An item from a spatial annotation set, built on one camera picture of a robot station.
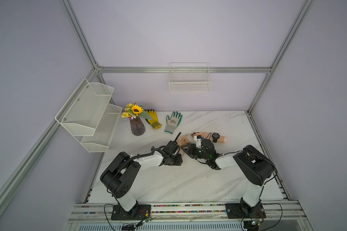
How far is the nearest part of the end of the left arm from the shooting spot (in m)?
0.69

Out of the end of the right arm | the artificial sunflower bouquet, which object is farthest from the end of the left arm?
the artificial sunflower bouquet

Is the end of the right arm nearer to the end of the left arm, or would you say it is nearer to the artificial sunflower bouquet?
the end of the left arm
